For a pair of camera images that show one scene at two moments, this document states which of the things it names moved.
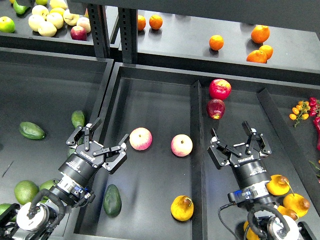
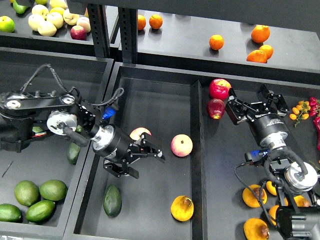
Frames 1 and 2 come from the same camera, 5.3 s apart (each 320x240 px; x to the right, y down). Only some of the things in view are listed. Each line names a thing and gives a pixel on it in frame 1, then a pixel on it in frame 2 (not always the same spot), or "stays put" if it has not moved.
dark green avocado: (112, 202) stays put
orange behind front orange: (267, 50) stays put
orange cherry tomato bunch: (300, 112) stays put
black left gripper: (81, 165) -> (111, 143)
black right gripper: (250, 169) -> (268, 129)
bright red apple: (220, 88) stays put
